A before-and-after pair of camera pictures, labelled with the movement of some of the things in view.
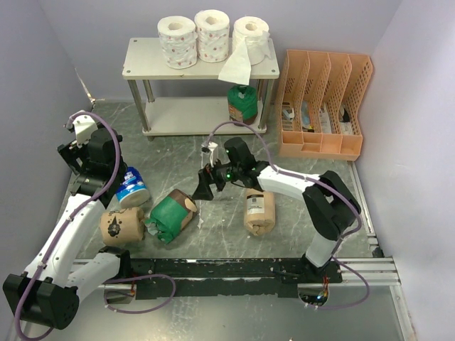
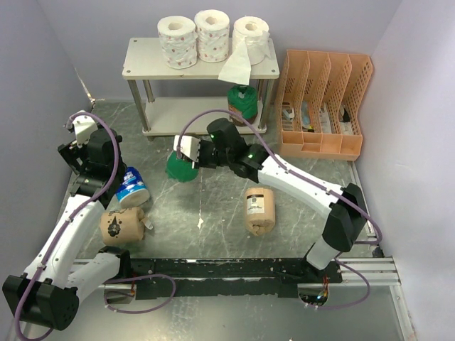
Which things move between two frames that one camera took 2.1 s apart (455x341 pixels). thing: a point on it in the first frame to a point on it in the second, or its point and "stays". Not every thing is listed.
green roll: [168, 214] to [180, 170]
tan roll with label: [259, 211] stays
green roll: [242, 104] stays
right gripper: [203, 191] to [201, 163]
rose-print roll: [212, 34] stays
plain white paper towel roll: [251, 45] stays
